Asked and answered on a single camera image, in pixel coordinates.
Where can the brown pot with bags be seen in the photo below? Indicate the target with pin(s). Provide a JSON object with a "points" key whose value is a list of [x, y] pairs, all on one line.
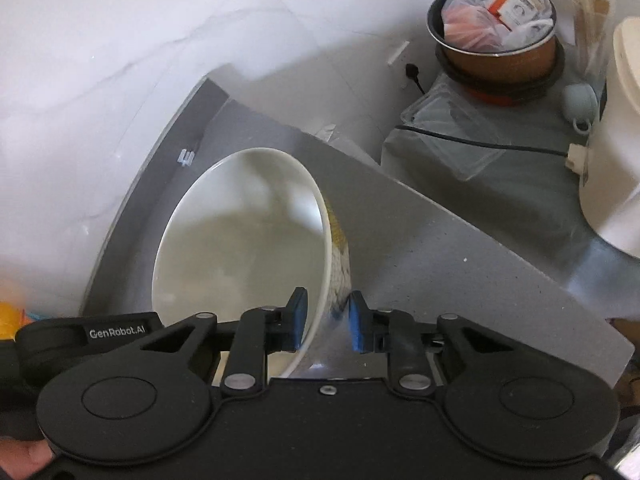
{"points": [[504, 52]]}

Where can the white bowl yellow pattern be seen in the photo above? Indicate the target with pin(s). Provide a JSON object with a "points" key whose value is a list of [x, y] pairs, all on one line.
{"points": [[249, 231]]}

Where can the white air fryer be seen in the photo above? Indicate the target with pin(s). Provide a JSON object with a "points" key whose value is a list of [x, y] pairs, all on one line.
{"points": [[608, 165]]}

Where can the clear plastic tray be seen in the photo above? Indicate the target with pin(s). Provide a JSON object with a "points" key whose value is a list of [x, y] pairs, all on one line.
{"points": [[448, 110]]}

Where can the operator hand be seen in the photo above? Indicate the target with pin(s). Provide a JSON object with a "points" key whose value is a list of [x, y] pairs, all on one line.
{"points": [[21, 459]]}

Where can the orange juice bottle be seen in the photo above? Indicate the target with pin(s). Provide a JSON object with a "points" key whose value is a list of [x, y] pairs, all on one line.
{"points": [[12, 319]]}

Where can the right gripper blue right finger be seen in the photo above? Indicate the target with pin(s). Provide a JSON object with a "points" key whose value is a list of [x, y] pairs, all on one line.
{"points": [[398, 336]]}

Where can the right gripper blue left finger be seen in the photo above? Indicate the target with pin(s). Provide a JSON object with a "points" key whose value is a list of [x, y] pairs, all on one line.
{"points": [[259, 333]]}

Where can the light blue small cup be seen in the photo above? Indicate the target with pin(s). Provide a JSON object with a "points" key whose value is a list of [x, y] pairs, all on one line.
{"points": [[580, 107]]}

